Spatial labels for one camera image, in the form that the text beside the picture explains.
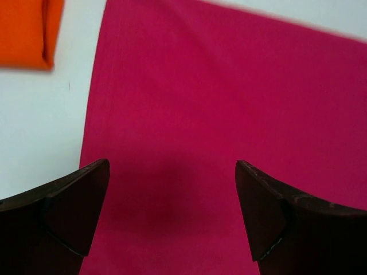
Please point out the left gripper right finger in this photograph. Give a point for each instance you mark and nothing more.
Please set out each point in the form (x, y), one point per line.
(292, 232)

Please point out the crimson red t-shirt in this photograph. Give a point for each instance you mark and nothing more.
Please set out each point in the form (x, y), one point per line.
(182, 90)

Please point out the folded orange t-shirt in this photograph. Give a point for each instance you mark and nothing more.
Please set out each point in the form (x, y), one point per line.
(29, 33)

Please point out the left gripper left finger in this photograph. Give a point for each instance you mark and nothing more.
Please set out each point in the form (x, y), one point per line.
(49, 229)

